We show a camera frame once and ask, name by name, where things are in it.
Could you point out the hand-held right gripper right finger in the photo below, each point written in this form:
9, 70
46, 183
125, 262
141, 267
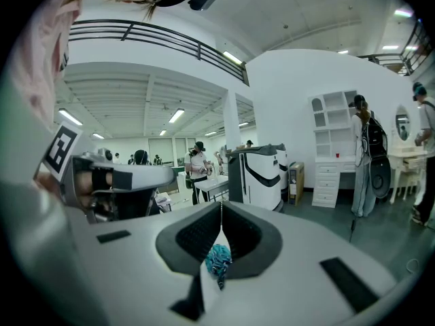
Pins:
299, 250

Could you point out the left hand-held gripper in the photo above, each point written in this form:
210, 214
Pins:
62, 148

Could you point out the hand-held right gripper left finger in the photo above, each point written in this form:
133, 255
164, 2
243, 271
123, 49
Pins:
136, 267

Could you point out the teal patterned umbrella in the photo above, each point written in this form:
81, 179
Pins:
219, 259

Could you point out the person's left hand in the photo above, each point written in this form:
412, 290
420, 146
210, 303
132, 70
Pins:
83, 185

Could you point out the cardboard box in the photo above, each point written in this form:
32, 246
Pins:
295, 182

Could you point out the white table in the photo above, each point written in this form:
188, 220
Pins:
212, 183

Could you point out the ceiling tube light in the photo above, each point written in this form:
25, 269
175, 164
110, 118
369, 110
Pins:
232, 57
98, 136
176, 115
70, 117
243, 124

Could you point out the narrow white service robot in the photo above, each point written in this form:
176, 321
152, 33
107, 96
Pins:
282, 168

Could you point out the large white service robot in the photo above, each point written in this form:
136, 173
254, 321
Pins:
255, 178

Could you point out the black round case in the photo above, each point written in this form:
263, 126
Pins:
380, 178

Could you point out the white shelf cabinet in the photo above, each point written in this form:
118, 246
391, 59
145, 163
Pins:
334, 141

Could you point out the cream dressing table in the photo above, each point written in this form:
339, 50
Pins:
408, 163

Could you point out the person's pink shirt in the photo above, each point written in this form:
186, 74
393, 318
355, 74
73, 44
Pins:
44, 56

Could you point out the short black balcony railing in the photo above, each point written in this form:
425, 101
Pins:
413, 46

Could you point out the oval wall mirror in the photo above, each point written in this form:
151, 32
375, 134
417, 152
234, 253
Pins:
402, 123

